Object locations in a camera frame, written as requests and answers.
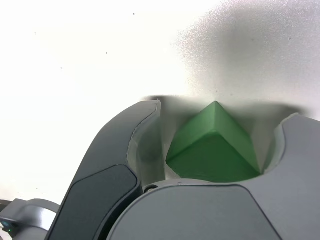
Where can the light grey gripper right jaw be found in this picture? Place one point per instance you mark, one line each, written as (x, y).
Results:
(225, 212)

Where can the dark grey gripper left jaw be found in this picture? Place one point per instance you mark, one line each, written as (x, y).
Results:
(105, 175)

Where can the green cube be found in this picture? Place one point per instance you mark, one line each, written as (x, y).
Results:
(207, 155)

